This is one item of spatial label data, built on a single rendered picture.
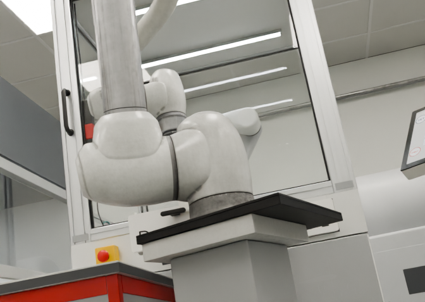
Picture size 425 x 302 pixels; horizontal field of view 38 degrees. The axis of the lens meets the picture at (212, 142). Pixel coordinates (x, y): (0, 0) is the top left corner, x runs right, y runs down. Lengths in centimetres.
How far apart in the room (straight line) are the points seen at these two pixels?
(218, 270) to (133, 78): 47
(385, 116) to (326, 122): 345
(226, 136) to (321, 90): 85
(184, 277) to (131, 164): 27
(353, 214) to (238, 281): 87
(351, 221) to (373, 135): 350
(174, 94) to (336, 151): 62
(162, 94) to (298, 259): 71
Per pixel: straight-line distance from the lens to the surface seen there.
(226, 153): 138
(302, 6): 234
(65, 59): 248
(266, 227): 127
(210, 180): 136
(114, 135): 136
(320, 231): 205
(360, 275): 205
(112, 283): 155
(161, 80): 185
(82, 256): 223
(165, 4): 167
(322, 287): 204
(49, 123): 317
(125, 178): 135
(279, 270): 138
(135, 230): 181
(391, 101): 565
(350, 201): 208
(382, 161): 547
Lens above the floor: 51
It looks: 19 degrees up
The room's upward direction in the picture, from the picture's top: 10 degrees counter-clockwise
